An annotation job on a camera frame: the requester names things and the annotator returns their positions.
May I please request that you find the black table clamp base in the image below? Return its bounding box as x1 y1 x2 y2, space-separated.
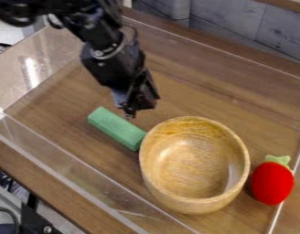
0 200 64 234

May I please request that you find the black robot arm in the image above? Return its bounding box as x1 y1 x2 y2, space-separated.
0 0 160 118

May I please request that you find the red toy strawberry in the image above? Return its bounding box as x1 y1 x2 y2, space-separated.
249 154 295 206

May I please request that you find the clear acrylic tray enclosure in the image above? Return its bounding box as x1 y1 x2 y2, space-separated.
0 16 300 234

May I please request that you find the green rectangular stick block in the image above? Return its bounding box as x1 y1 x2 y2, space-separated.
88 107 147 151

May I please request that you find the brown wooden bowl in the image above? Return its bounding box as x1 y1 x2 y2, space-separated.
139 116 251 214

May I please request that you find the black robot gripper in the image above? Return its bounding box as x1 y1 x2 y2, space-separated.
80 29 160 119

